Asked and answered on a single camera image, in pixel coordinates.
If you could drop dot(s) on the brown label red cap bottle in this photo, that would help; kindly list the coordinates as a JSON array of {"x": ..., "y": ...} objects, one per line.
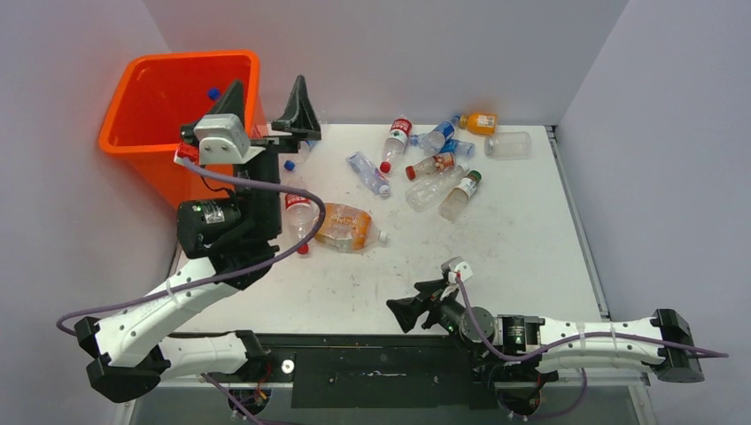
[{"x": 431, "y": 165}]

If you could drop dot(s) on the orange juice bottle at back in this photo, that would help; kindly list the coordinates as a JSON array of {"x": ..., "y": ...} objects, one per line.
[{"x": 479, "y": 123}]

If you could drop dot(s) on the clear bottle red label red cap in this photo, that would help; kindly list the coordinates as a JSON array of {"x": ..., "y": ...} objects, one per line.
[{"x": 300, "y": 214}]

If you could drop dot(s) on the blue label bottle at back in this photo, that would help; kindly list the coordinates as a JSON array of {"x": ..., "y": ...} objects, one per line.
[{"x": 431, "y": 143}]

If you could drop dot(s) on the blue label bottle near bin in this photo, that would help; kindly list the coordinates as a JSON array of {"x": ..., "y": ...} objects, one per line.
[{"x": 290, "y": 162}]

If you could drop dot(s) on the large crushed orange tea bottle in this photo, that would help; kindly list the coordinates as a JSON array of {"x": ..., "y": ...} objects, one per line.
[{"x": 349, "y": 229}]

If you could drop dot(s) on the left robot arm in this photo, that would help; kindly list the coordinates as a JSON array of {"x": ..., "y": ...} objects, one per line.
[{"x": 229, "y": 244}]

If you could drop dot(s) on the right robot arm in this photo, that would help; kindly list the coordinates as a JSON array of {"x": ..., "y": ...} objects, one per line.
[{"x": 660, "y": 344}]

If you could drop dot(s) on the clear wide plastic jar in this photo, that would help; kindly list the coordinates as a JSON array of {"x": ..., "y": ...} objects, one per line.
[{"x": 508, "y": 145}]

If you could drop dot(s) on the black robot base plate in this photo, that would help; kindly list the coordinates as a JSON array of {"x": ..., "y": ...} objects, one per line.
[{"x": 365, "y": 371}]

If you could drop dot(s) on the pepsi bottle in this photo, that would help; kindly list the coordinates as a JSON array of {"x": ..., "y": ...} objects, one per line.
[{"x": 214, "y": 94}]

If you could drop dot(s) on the orange plastic bin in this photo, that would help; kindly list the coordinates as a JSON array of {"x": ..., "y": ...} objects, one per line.
[{"x": 156, "y": 95}]

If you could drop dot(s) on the green cap tea bottle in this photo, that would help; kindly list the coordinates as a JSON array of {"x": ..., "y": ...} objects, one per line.
[{"x": 458, "y": 198}]

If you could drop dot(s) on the clear crushed bottle centre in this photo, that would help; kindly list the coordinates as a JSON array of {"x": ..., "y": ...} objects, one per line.
[{"x": 428, "y": 192}]

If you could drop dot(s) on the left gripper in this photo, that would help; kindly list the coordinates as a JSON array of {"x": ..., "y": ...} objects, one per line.
[{"x": 300, "y": 119}]

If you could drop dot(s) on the light blue crushed bottle back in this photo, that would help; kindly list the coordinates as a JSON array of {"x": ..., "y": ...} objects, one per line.
[{"x": 456, "y": 147}]

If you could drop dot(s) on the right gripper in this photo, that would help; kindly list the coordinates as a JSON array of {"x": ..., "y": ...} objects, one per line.
[{"x": 407, "y": 310}]

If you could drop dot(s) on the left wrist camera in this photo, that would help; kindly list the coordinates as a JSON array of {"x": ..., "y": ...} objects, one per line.
[{"x": 216, "y": 139}]

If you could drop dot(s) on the crushed clear water bottle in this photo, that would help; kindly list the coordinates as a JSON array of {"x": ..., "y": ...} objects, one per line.
[{"x": 369, "y": 174}]

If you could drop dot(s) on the red white label bottle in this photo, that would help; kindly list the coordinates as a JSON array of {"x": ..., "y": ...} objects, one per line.
[{"x": 395, "y": 144}]

